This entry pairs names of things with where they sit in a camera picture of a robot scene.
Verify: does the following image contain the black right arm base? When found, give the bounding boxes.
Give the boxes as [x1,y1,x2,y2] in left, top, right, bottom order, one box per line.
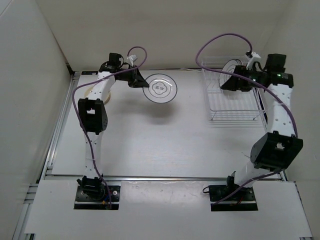
[202,176,258,212]

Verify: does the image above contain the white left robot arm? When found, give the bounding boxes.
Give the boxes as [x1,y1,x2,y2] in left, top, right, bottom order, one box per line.
[77,53,149,201]

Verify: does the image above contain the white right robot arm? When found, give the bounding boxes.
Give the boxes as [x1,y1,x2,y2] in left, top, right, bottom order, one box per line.
[219,52,303,200]

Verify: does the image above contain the white wire dish rack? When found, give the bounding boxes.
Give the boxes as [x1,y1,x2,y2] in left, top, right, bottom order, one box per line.
[202,69,267,128]

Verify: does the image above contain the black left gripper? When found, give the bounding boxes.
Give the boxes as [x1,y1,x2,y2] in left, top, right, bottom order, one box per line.
[116,65,149,88]

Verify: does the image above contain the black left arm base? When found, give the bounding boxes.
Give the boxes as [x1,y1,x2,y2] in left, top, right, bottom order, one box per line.
[73,177,121,211]

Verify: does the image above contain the white blue-rimmed plate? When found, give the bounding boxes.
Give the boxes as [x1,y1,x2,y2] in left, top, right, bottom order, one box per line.
[142,73,178,104]
[218,59,243,88]

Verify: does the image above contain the orange patterned plate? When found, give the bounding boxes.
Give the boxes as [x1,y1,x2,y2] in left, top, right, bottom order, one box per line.
[240,59,249,67]

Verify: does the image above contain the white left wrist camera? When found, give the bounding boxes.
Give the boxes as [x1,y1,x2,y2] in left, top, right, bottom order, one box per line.
[127,54,138,67]

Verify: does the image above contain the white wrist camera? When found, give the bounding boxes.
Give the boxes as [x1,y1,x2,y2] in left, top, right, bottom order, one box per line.
[245,51,261,70]
[127,54,138,67]

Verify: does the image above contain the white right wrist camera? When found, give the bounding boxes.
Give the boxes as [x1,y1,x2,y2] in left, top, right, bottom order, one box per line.
[245,51,261,70]

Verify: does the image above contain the aluminium rail frame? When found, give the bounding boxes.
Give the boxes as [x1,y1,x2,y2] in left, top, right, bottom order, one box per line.
[23,71,312,240]

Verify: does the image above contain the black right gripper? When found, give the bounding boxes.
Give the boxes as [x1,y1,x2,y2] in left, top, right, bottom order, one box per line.
[221,65,264,92]

